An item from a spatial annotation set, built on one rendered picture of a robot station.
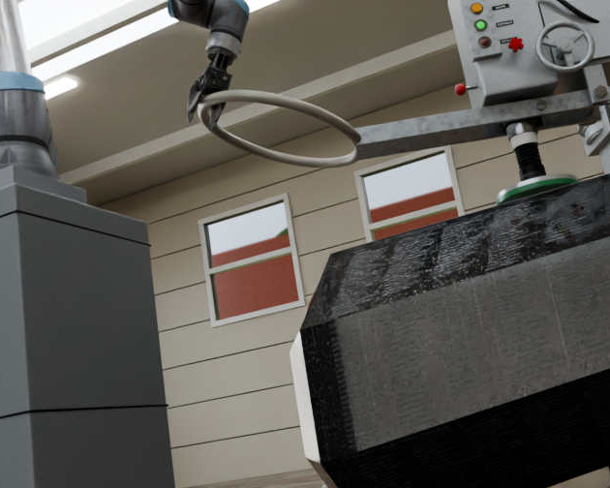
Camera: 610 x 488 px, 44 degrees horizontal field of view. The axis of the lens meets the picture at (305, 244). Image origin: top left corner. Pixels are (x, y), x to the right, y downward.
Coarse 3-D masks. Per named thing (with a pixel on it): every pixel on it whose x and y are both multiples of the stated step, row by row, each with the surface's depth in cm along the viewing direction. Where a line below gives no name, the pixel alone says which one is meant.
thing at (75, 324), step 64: (0, 192) 142; (0, 256) 139; (64, 256) 148; (128, 256) 166; (0, 320) 136; (64, 320) 143; (128, 320) 160; (0, 384) 134; (64, 384) 139; (128, 384) 155; (0, 448) 132; (64, 448) 135; (128, 448) 150
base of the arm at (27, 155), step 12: (0, 144) 163; (12, 144) 164; (24, 144) 165; (36, 144) 167; (0, 156) 161; (12, 156) 162; (24, 156) 163; (36, 156) 165; (48, 156) 171; (0, 168) 160; (36, 168) 163; (48, 168) 166
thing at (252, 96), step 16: (208, 96) 203; (224, 96) 198; (240, 96) 195; (256, 96) 194; (272, 96) 193; (304, 112) 194; (320, 112) 195; (336, 128) 199; (352, 128) 202; (240, 144) 234; (272, 160) 239; (288, 160) 237; (304, 160) 236; (320, 160) 234; (336, 160) 229; (352, 160) 221
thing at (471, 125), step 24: (552, 96) 203; (576, 96) 203; (600, 96) 198; (408, 120) 207; (432, 120) 206; (456, 120) 205; (480, 120) 204; (504, 120) 203; (552, 120) 213; (576, 120) 212; (360, 144) 207; (384, 144) 209; (408, 144) 212; (432, 144) 214
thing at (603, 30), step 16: (544, 0) 206; (560, 0) 203; (576, 0) 205; (592, 0) 204; (608, 0) 204; (544, 16) 205; (560, 16) 204; (576, 16) 204; (592, 16) 203; (608, 16) 203; (560, 32) 203; (576, 32) 203; (592, 32) 202; (608, 32) 202; (576, 48) 202; (608, 48) 201; (560, 64) 201; (592, 64) 201; (608, 64) 203; (560, 80) 208; (576, 80) 210; (592, 80) 201; (608, 80) 213; (592, 96) 200; (608, 96) 199
